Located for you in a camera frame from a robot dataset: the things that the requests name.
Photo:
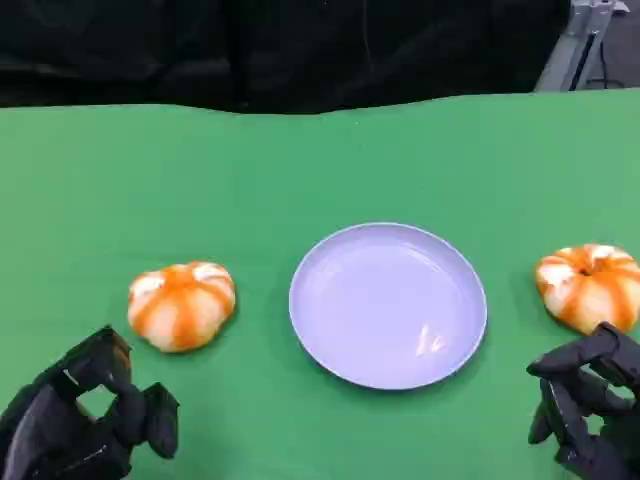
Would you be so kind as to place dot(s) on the grey metal frame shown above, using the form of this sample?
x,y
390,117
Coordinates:
x,y
567,55

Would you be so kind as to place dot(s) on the lilac plate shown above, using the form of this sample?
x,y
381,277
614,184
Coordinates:
x,y
387,305

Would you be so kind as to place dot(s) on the black backdrop curtain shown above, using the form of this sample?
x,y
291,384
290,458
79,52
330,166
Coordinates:
x,y
250,50

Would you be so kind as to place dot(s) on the orange and white bread roll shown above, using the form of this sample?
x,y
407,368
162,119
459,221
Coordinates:
x,y
180,310
590,292

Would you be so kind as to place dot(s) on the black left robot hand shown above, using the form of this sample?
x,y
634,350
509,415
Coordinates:
x,y
45,435

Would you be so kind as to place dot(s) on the green cloth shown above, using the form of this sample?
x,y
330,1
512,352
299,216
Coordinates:
x,y
300,170

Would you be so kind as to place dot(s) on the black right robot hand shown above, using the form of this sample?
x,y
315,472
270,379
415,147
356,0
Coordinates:
x,y
607,440

